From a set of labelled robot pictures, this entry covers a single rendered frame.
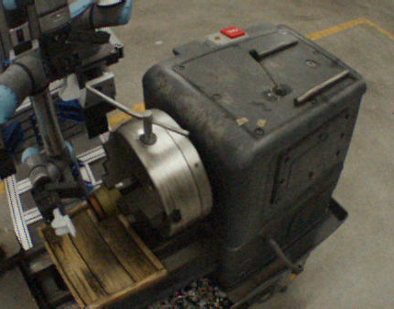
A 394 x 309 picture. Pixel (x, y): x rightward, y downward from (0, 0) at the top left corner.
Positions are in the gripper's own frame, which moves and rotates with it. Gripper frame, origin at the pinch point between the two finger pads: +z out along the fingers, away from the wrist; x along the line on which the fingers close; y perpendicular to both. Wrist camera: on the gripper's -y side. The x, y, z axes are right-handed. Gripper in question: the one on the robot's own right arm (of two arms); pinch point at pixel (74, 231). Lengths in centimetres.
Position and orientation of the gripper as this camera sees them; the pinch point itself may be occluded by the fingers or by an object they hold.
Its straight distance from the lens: 105.6
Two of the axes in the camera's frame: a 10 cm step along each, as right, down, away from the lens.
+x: 0.0, -6.9, -7.2
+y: -8.1, 4.2, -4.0
